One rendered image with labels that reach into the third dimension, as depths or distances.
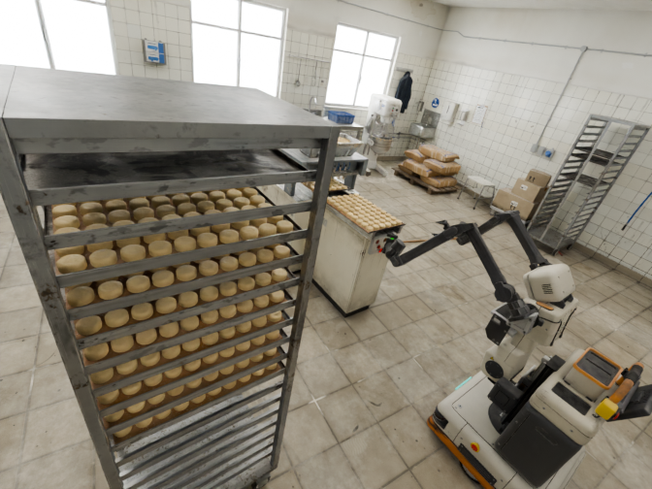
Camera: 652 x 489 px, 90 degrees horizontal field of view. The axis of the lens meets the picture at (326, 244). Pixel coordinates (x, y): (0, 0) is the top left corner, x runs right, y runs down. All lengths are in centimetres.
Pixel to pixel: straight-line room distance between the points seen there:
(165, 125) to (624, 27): 607
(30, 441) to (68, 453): 21
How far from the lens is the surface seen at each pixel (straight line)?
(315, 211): 91
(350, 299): 275
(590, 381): 200
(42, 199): 74
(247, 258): 98
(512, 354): 209
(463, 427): 230
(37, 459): 243
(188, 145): 73
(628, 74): 618
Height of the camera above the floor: 198
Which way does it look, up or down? 31 degrees down
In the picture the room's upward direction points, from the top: 11 degrees clockwise
